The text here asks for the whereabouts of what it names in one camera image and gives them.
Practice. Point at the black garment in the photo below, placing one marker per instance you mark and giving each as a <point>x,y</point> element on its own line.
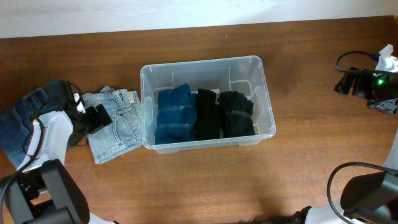
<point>208,120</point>

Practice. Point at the dark navy garment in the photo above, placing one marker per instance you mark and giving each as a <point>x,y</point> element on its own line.
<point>236,114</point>

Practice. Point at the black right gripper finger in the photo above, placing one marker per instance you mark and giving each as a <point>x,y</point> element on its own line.
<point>344,85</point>
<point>361,84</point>

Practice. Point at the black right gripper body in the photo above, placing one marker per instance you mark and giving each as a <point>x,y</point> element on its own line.
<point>384,88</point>

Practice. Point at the clear plastic storage container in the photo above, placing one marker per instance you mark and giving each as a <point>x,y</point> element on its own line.
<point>243,74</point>

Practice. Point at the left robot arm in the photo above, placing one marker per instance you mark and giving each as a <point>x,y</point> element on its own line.
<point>41,190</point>

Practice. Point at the dark blue folded jeans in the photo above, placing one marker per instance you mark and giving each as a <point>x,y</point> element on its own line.
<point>16,125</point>

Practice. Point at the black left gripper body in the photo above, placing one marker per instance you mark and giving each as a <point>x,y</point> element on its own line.
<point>90,119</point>

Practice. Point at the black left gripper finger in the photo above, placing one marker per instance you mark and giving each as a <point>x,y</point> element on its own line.
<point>94,122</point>
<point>103,116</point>

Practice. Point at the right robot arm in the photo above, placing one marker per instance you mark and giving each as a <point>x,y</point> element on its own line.
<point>369,198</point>

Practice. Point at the light blue jeans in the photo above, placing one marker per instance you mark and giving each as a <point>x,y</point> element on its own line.
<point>125,132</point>

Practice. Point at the teal blue garment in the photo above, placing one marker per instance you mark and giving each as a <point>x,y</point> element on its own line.
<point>177,115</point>

